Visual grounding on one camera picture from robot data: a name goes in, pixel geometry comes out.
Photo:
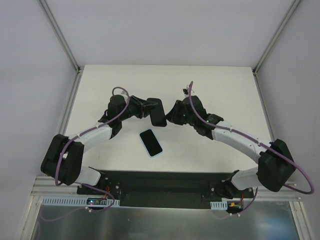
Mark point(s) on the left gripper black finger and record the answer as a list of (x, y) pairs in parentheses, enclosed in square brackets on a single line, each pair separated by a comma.
[(150, 102), (148, 112)]

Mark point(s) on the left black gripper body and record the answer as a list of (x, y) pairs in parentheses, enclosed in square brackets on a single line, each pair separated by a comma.
[(143, 109)]

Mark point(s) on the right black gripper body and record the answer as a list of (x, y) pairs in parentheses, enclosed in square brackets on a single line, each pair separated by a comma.
[(175, 111)]

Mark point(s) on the black phone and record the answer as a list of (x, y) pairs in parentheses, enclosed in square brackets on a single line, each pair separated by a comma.
[(157, 113)]

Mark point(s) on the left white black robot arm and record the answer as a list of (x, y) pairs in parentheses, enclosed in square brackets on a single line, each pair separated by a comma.
[(63, 160)]

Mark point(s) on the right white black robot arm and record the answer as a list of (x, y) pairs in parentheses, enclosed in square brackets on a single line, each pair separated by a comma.
[(271, 172)]

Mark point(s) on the blue-cased smartphone on table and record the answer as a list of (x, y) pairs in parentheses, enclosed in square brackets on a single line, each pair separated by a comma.
[(150, 143)]

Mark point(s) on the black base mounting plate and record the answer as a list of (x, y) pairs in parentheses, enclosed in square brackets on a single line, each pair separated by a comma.
[(154, 189)]

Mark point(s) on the shiny metal front panel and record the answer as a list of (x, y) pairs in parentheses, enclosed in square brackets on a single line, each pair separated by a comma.
[(262, 221)]

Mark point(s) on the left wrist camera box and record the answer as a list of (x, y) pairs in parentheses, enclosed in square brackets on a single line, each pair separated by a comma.
[(123, 94)]

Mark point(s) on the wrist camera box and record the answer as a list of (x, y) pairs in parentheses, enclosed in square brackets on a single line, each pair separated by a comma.
[(187, 91), (123, 94)]

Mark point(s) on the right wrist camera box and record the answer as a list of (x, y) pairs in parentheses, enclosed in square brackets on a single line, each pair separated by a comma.
[(187, 91)]

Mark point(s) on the right white cable duct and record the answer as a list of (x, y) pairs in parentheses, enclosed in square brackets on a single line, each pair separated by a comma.
[(219, 205)]

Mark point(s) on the white cable duct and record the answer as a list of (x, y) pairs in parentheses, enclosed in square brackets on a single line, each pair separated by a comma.
[(219, 205), (68, 201)]

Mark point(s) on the aluminium front rail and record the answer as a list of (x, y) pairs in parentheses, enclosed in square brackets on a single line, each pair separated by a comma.
[(45, 185)]

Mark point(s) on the left white cable duct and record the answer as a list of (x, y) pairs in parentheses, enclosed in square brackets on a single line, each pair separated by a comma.
[(68, 201)]

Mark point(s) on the left aluminium frame post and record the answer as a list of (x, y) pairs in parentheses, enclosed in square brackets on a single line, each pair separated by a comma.
[(48, 13)]

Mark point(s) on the aluminium frame post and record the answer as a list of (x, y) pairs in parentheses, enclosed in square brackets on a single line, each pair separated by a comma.
[(277, 34), (48, 13)]

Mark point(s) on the right aluminium frame post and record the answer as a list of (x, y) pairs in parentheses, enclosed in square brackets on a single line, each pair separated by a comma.
[(277, 34)]

